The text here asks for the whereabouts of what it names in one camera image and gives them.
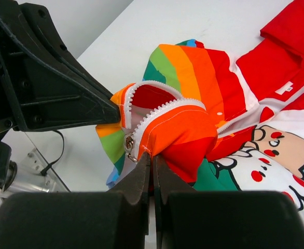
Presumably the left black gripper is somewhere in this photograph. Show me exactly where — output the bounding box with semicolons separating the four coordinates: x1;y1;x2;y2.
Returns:
0;1;119;131

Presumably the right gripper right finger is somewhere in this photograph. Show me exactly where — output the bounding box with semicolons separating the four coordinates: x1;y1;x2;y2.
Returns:
153;155;196;248

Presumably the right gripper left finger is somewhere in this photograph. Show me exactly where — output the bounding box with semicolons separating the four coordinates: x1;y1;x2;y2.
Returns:
107;153;151;235

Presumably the rainbow children's hooded jacket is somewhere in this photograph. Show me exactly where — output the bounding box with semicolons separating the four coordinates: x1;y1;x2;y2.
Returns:
96;1;304;223

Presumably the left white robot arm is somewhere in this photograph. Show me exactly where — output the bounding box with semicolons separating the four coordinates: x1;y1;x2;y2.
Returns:
0;1;120;197

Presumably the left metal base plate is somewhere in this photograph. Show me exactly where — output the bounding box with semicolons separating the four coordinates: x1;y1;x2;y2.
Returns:
7;148;70;193

